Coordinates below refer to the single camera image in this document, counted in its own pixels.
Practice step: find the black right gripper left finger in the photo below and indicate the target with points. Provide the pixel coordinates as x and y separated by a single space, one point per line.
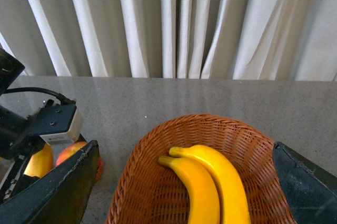
61 196

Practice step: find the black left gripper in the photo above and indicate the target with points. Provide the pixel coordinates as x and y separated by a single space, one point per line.
19 142

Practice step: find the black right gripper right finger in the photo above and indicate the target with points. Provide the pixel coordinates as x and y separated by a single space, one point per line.
310 190

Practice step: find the curved yellow banana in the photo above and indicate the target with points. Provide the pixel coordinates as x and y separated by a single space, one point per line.
40 163

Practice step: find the dark red apple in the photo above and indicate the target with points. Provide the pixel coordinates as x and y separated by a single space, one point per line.
72 149

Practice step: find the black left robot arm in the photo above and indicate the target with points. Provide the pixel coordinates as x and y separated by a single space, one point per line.
11 68

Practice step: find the rear yellow banana in basket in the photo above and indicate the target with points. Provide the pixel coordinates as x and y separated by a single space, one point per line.
233 202

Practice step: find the yellow banana in basket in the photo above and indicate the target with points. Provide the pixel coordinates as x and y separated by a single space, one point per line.
233 202
202 192

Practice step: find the right brown wicker basket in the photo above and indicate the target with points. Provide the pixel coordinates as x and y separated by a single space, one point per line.
150 193

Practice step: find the front yellow banana in basket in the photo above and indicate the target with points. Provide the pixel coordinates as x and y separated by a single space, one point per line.
202 192

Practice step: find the grey white pleated curtain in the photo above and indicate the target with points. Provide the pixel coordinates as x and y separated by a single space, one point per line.
229 39

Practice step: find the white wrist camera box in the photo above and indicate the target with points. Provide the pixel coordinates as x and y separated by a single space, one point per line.
60 124

